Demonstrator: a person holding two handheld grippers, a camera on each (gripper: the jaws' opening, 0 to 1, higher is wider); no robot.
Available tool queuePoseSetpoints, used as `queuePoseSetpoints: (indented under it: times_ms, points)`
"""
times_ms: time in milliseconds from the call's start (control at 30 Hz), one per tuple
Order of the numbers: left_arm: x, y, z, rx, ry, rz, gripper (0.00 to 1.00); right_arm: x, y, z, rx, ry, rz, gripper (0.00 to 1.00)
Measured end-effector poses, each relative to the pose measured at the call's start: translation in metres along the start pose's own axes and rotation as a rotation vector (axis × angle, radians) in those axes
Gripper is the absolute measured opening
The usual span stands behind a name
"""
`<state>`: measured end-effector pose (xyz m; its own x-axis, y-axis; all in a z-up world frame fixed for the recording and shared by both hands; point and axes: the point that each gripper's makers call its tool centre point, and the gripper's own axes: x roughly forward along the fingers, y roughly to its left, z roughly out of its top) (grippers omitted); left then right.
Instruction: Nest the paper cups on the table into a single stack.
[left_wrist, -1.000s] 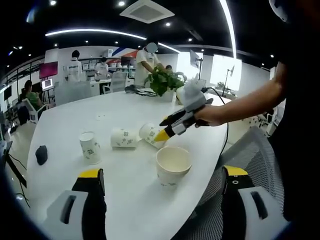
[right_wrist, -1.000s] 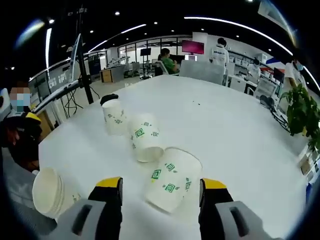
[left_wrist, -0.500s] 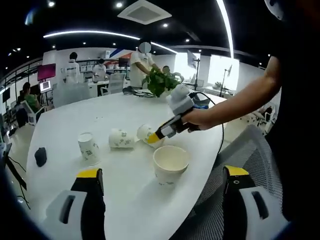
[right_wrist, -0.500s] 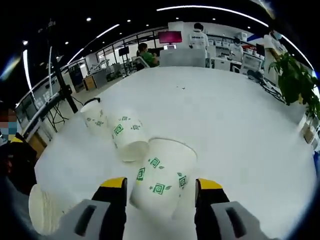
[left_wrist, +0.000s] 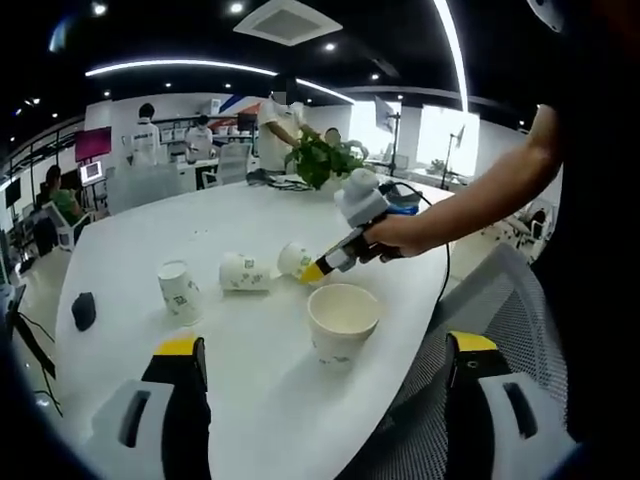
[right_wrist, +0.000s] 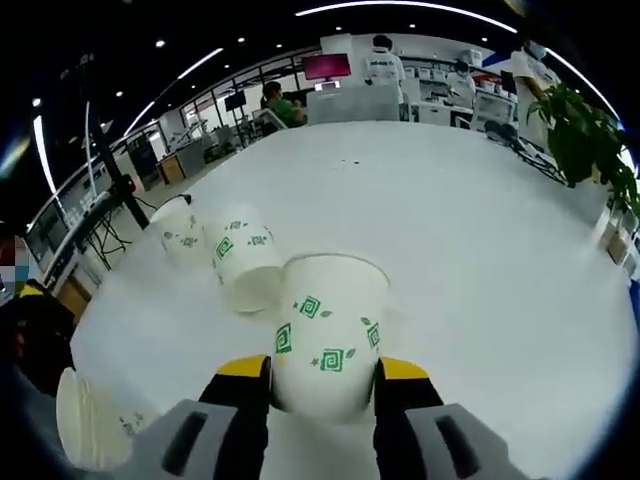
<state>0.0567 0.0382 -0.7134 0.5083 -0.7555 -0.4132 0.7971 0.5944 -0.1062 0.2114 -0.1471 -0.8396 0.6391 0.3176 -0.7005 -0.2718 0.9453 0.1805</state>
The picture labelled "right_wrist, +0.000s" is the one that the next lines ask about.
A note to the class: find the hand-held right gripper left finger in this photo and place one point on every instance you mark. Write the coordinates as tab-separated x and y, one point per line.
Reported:
210	440

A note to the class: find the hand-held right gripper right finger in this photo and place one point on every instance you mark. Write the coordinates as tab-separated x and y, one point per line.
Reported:
430	445

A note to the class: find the printed white paper cup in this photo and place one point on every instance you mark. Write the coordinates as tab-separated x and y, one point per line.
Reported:
180	235
240	255
330	320
95	425

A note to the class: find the laptop on stand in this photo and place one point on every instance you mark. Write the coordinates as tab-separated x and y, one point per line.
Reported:
47	235

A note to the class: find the black tripod stand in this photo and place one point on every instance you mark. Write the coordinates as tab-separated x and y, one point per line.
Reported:
117	175

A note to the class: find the curved ceiling light strip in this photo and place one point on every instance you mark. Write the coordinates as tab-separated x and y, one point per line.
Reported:
170	85
44	155
580	75
400	6

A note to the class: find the wooden cabinet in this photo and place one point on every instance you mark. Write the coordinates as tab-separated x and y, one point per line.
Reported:
171	169

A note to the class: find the black monitor on rolling stand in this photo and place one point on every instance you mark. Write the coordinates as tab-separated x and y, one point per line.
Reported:
235	100

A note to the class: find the group of ceiling spotlights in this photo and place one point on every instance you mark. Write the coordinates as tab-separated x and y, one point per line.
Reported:
160	43

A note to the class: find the green potted plant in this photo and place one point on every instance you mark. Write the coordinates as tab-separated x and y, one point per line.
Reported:
580	135

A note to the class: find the white mesh chair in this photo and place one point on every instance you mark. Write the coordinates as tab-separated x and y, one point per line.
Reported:
350	105

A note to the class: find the small white monitor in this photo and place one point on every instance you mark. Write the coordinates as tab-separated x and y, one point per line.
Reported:
328	87

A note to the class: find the magenta wall screen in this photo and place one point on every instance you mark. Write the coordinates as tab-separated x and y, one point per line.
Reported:
325	67

